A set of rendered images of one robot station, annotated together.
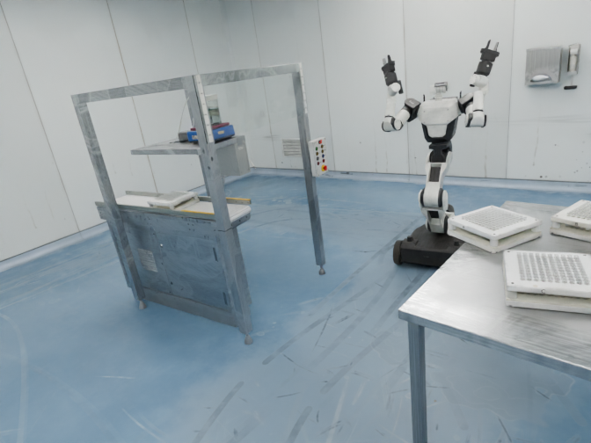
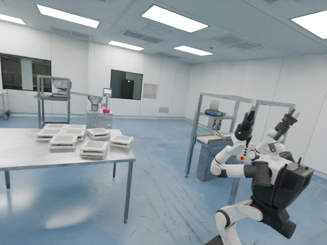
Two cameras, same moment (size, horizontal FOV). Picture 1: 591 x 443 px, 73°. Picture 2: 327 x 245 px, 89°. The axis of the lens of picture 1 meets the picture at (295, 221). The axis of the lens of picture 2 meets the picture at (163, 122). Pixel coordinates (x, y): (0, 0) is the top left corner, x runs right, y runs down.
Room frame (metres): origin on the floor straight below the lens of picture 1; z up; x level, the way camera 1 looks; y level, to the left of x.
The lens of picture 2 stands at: (2.65, -2.52, 1.66)
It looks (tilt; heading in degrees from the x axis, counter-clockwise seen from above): 13 degrees down; 110
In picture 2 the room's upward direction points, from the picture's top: 8 degrees clockwise
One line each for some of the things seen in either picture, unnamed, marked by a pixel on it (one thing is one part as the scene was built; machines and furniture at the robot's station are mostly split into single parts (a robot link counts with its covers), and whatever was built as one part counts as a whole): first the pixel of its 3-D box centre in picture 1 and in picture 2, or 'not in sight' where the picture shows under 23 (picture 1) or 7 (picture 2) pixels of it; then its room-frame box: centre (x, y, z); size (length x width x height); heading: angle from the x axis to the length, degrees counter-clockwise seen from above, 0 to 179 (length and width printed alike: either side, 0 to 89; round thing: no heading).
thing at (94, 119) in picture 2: not in sight; (98, 124); (-0.50, 0.99, 0.38); 0.63 x 0.57 x 0.76; 50
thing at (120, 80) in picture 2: not in sight; (126, 85); (-1.54, 3.72, 1.43); 1.38 x 0.01 x 1.16; 50
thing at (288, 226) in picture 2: (441, 151); (271, 214); (3.11, -1.22, 0.85); 0.28 x 0.13 x 0.18; 147
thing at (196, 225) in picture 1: (167, 213); (225, 139); (2.75, 0.89, 0.77); 1.30 x 0.29 x 0.10; 54
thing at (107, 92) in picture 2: not in sight; (107, 99); (-0.48, 1.24, 1.07); 0.23 x 0.10 x 0.62; 50
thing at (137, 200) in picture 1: (166, 208); (226, 138); (2.75, 0.89, 0.81); 1.35 x 0.25 x 0.05; 54
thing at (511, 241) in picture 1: (492, 232); (121, 142); (1.49, -0.79, 0.87); 0.24 x 0.24 x 0.02; 20
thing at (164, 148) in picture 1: (187, 146); (217, 115); (2.52, 0.59, 1.25); 0.62 x 0.38 x 0.04; 54
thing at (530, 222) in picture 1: (492, 221); (122, 139); (1.49, -0.79, 0.92); 0.25 x 0.24 x 0.02; 110
